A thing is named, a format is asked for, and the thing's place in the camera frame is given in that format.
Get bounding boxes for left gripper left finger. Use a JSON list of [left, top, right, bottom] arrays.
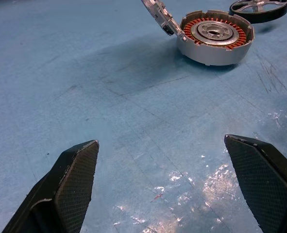
[[1, 139, 100, 233]]

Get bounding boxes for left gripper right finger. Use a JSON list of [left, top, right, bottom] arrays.
[[224, 133, 287, 233]]

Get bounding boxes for silver motor housing copper windings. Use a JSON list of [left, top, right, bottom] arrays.
[[176, 9, 255, 67]]

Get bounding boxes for black rotor ring silver spokes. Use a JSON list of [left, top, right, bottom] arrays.
[[229, 0, 287, 24]]

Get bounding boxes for silver metal ring part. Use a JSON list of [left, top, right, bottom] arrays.
[[140, 0, 184, 41]]

